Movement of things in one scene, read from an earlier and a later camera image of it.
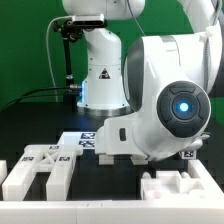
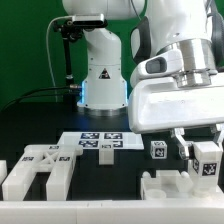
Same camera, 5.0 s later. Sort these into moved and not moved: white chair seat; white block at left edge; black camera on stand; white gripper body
Moved: white gripper body
Not moved: white chair seat; white block at left edge; black camera on stand
